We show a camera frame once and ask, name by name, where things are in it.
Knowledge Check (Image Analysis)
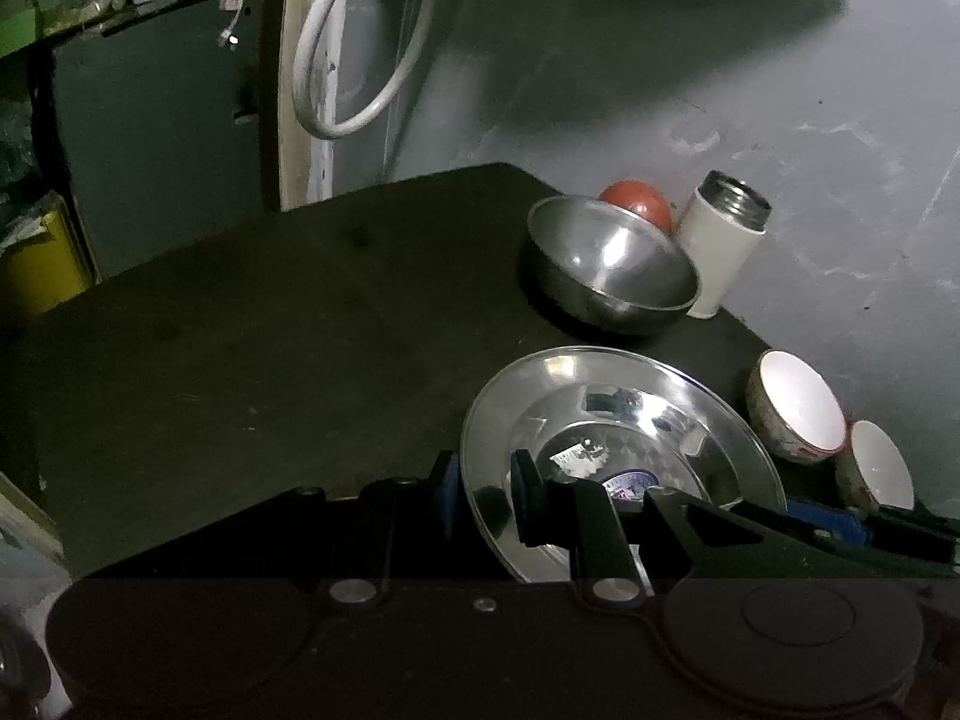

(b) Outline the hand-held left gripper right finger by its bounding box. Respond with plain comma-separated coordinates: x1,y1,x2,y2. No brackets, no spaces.
508,450,923,610

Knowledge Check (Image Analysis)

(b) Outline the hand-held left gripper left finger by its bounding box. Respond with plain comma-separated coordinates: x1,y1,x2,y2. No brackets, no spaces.
105,450,460,610

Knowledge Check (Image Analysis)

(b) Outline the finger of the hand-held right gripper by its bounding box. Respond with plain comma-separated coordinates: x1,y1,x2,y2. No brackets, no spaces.
784,499,960,565

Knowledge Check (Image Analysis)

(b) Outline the small white ceramic bowl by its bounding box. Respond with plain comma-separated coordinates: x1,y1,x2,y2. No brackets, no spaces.
835,420,916,511

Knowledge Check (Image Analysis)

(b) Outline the large white ceramic bowl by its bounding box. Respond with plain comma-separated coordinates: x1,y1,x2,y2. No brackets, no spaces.
745,349,848,464

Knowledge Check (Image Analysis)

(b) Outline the stainless steel plate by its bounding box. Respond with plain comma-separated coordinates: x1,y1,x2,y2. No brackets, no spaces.
459,345,788,584

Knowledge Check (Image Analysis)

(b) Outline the stainless steel bowl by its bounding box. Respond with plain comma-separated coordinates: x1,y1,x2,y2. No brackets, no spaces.
525,193,702,337

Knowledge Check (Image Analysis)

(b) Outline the white flask with steel rim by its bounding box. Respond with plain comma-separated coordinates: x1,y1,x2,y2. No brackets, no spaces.
679,170,772,320

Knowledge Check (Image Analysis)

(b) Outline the red ball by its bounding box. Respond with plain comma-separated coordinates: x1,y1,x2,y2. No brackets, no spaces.
598,180,674,235

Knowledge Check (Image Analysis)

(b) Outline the cream wooden board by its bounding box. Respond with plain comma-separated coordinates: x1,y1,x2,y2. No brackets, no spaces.
277,0,336,212

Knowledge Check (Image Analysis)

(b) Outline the yellow box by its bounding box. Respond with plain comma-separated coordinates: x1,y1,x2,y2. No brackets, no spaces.
0,191,95,316

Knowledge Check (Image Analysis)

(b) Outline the white flexible hose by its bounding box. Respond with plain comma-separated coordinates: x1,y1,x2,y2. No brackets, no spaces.
292,0,436,140

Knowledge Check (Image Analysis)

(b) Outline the white charging cable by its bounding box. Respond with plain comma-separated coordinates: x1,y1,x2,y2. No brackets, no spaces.
217,0,252,50

